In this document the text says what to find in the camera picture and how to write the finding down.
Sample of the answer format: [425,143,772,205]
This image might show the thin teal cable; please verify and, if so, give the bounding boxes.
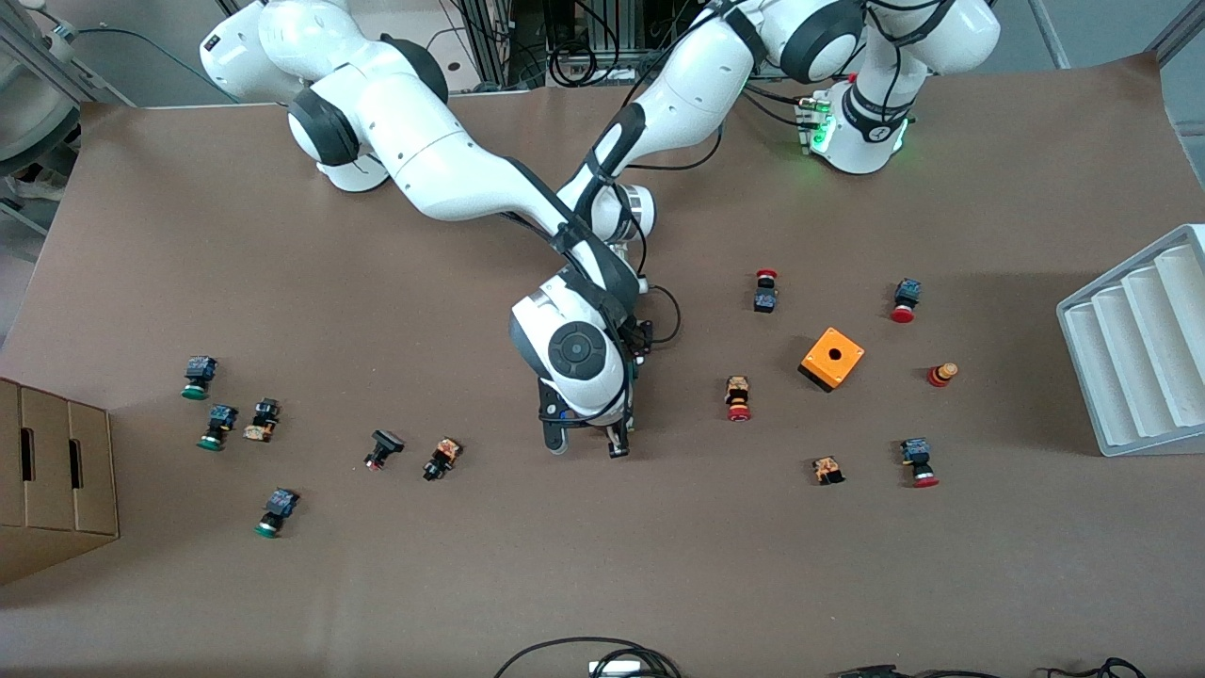
[75,26,232,101]

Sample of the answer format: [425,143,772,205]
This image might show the black cable loop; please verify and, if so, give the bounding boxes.
[493,637,683,678]

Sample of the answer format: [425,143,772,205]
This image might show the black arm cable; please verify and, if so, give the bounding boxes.
[535,282,641,427]
[648,284,682,344]

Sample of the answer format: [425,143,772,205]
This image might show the tangled black cables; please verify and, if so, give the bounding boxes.
[546,0,853,88]

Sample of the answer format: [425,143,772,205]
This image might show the black square button red base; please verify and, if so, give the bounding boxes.
[364,429,406,472]

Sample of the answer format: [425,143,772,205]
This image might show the aluminium frame rack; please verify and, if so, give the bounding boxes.
[452,0,848,90]

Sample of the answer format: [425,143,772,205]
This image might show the white ribbed tray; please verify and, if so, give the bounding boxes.
[1056,223,1205,459]

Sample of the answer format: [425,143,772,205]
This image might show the orange button enclosure box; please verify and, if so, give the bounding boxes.
[798,327,866,394]

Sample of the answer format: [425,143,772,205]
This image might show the aluminium profile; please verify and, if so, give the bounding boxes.
[0,0,128,106]
[1153,0,1205,62]

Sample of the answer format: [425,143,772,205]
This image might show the black selector switch orange block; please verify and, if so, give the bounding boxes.
[422,437,463,483]

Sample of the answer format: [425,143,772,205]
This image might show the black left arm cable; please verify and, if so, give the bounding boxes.
[648,284,682,344]

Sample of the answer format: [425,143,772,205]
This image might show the grey chair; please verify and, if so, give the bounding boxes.
[0,52,83,189]

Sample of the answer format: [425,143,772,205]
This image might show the brown cardboard box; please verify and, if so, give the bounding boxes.
[0,377,121,587]

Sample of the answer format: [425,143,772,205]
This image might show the green mushroom button blue block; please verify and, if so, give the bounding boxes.
[253,487,301,540]
[197,404,239,452]
[181,355,219,401]

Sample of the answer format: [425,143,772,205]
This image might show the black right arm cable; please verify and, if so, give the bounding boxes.
[535,282,641,427]

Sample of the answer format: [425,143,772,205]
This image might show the grey metal strip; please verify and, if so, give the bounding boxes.
[1026,0,1071,69]

